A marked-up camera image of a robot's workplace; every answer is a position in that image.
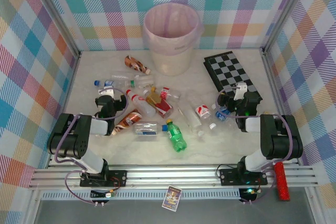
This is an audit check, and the brown orange label bottle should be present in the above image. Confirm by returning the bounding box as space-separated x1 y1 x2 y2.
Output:
111 108 143 136

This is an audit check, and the clear bottle white cap blue label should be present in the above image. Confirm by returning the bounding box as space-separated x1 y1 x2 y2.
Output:
211 104 237 128

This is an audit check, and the white bottle red cap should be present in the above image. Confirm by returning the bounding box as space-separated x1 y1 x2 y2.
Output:
125 89 157 117

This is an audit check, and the clear bottle blue cap apple label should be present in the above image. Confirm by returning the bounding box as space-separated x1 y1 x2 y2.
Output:
134 121 169 137

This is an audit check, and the clear bottle red white label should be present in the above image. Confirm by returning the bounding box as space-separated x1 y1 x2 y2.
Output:
186 90 217 130

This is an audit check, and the yellow red label bottle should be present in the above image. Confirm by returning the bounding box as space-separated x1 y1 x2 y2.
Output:
143 90 174 119

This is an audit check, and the tall clear bottle white cap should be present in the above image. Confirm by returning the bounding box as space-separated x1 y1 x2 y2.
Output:
178 107 205 137

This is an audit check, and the green bottle yellow cap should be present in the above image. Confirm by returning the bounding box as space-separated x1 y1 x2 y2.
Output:
165 119 187 153

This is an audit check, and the white plastic waste bin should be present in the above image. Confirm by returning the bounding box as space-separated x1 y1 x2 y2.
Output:
143 3 203 76

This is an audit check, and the purple translucent bin liner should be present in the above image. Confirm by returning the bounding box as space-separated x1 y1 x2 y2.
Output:
143 2 204 57

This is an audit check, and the clear bottle green cap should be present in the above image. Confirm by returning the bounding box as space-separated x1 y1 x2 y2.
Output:
111 73 155 88

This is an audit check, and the black grey folding chessboard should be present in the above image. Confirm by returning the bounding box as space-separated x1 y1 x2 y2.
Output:
203 50 264 104

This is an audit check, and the brown label bottle beige cap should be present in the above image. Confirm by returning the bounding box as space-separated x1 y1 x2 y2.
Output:
124 55 152 75

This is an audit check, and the small left circuit board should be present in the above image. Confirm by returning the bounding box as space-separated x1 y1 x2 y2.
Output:
90 189 116 200

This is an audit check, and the small circuit board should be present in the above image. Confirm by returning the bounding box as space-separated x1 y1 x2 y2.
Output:
90 189 116 200
240 187 258 202

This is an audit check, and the small right circuit board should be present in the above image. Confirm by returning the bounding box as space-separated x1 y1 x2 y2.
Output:
240 187 258 202

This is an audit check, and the colourful trading card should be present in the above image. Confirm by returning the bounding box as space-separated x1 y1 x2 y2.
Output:
161 185 182 211

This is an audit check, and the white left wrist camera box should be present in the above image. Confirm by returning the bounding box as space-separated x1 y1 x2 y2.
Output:
99 86 116 99

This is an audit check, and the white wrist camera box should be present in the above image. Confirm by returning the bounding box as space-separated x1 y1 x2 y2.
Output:
99 86 116 99
234 82 248 101

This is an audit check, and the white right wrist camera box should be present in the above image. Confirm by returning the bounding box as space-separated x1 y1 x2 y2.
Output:
234 82 248 101

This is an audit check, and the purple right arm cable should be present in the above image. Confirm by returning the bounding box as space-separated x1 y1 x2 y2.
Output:
215 88 293 205

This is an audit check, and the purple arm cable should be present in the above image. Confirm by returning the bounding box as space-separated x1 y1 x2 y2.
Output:
54 88 129 205
215 88 293 205

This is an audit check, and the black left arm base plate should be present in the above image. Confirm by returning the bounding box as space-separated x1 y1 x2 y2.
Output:
80 170 128 188

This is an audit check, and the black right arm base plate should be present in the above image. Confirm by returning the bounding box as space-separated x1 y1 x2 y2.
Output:
219 167 268 187

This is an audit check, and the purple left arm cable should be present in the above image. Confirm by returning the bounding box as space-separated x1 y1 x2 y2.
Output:
54 88 129 205

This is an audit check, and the aluminium mounting rail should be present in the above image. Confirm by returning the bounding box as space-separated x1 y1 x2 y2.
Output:
28 165 317 190

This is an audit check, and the slotted grey cable duct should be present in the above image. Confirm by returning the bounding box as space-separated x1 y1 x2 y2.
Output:
41 191 241 200

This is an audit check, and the aluminium frame post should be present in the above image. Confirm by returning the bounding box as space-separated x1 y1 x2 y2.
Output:
261 0 316 53
30 0 81 59

